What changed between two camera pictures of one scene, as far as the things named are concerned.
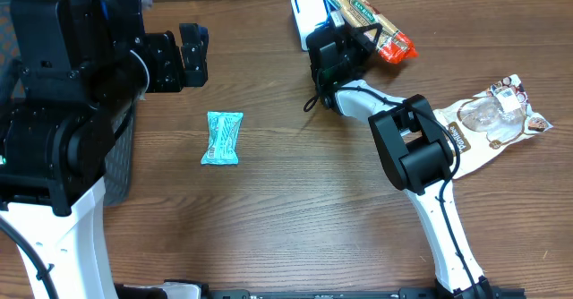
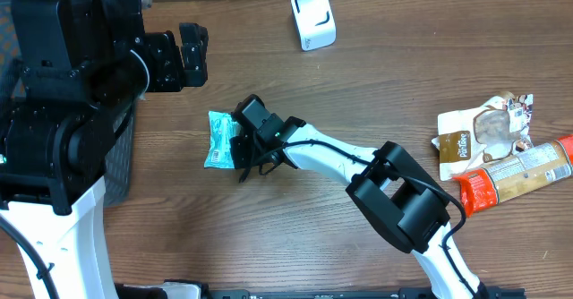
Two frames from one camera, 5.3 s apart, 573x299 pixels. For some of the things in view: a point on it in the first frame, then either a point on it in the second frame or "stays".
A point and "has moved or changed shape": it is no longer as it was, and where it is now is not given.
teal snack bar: x=225 y=128 stays
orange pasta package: x=392 y=45 to x=483 y=188
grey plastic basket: x=119 y=175 stays
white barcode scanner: x=310 y=11 stays
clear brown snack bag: x=483 y=125 has moved or changed shape
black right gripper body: x=358 y=42 to x=242 y=144
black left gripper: x=187 y=60 stays
